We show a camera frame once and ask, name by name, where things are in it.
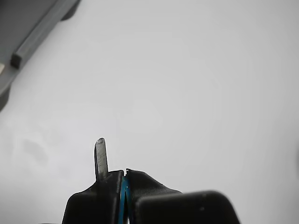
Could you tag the gripper finger with metal blade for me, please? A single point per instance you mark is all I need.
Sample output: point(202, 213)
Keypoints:
point(93, 205)

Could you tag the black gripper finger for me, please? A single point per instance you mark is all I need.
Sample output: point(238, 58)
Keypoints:
point(144, 184)

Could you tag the gray printed fixture plate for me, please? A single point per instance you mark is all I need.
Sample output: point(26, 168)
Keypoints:
point(23, 35)

